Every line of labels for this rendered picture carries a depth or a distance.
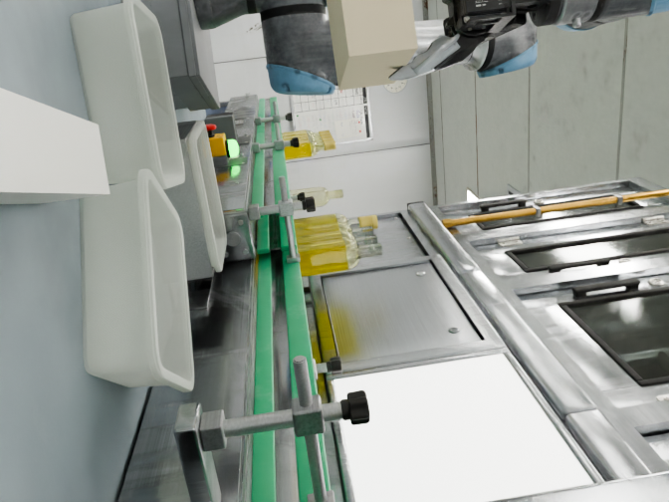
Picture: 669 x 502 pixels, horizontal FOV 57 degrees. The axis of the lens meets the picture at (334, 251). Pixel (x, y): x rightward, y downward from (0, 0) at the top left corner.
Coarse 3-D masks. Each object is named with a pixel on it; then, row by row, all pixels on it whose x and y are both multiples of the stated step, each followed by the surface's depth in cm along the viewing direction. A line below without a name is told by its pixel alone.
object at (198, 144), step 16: (192, 144) 89; (208, 144) 105; (192, 160) 89; (208, 160) 106; (208, 176) 107; (208, 192) 108; (208, 208) 93; (208, 224) 93; (224, 224) 111; (208, 240) 94; (224, 240) 109; (224, 256) 104
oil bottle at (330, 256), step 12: (336, 240) 130; (348, 240) 130; (300, 252) 126; (312, 252) 126; (324, 252) 126; (336, 252) 127; (348, 252) 127; (300, 264) 127; (312, 264) 127; (324, 264) 127; (336, 264) 128; (348, 264) 128
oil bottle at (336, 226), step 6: (336, 222) 142; (300, 228) 140; (306, 228) 140; (312, 228) 140; (318, 228) 139; (324, 228) 139; (330, 228) 138; (336, 228) 138; (342, 228) 138; (348, 228) 139; (300, 234) 137; (306, 234) 137
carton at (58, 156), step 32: (0, 96) 35; (0, 128) 35; (32, 128) 39; (64, 128) 45; (96, 128) 53; (0, 160) 34; (32, 160) 38; (64, 160) 44; (96, 160) 51; (0, 192) 34; (32, 192) 38; (64, 192) 43; (96, 192) 50
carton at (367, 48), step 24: (336, 0) 69; (360, 0) 65; (384, 0) 65; (408, 0) 65; (336, 24) 72; (360, 24) 65; (384, 24) 65; (408, 24) 65; (336, 48) 76; (360, 48) 65; (384, 48) 65; (408, 48) 66; (336, 72) 80; (360, 72) 73; (384, 72) 75
